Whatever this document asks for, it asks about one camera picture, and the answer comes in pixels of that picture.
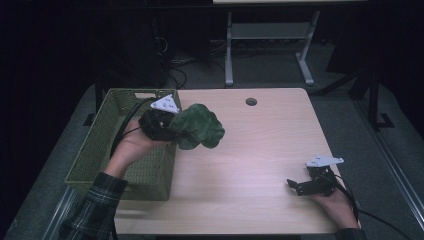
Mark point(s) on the person's right hand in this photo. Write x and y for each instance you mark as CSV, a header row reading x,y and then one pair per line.
x,y
340,208

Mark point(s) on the green woven basket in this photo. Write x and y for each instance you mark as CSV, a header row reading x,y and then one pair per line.
x,y
90,146

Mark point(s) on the dark green cloth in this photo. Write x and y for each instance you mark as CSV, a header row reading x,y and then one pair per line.
x,y
200,125

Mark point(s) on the black metal stand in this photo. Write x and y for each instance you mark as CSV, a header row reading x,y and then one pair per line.
x,y
373,100

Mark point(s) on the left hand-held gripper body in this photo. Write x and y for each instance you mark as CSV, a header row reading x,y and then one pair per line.
x,y
156,125

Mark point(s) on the grey metal desk frame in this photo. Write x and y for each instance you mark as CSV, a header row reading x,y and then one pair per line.
x,y
266,30

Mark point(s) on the aluminium floor rail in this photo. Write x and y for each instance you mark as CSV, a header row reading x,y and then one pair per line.
x,y
393,166
56,216

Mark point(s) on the person's left hand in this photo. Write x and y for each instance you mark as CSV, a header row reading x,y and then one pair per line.
x,y
133,145

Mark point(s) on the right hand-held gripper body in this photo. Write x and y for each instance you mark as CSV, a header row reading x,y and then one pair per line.
x,y
320,186

